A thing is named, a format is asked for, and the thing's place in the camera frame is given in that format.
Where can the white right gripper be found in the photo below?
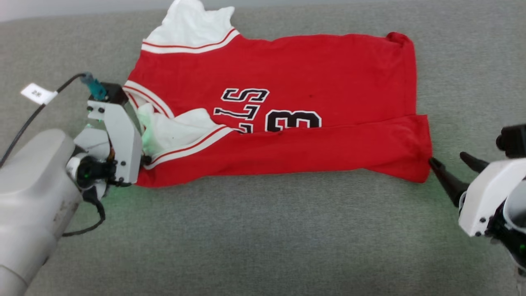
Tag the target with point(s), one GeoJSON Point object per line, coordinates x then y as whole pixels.
{"type": "Point", "coordinates": [485, 197]}

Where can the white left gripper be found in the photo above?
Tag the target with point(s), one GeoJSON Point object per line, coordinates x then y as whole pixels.
{"type": "Point", "coordinates": [125, 144]}

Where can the red white basketball jersey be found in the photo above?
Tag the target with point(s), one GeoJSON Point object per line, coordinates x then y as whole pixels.
{"type": "Point", "coordinates": [320, 74]}

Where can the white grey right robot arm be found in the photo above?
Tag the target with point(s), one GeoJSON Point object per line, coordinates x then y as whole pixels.
{"type": "Point", "coordinates": [517, 213]}

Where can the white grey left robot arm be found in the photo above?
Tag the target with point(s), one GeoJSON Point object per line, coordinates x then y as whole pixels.
{"type": "Point", "coordinates": [33, 193]}

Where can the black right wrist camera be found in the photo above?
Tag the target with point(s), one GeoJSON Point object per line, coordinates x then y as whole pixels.
{"type": "Point", "coordinates": [513, 139]}

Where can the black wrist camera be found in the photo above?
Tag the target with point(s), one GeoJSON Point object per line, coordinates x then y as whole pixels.
{"type": "Point", "coordinates": [513, 139]}
{"type": "Point", "coordinates": [113, 92]}

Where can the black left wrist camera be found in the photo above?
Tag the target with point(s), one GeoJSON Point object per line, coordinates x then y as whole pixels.
{"type": "Point", "coordinates": [113, 92]}

